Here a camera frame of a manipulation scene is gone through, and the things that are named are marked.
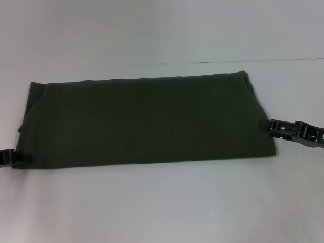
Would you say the dark green FREE print t-shirt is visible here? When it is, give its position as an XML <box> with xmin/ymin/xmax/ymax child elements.
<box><xmin>15</xmin><ymin>70</ymin><xmax>277</xmax><ymax>170</ymax></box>

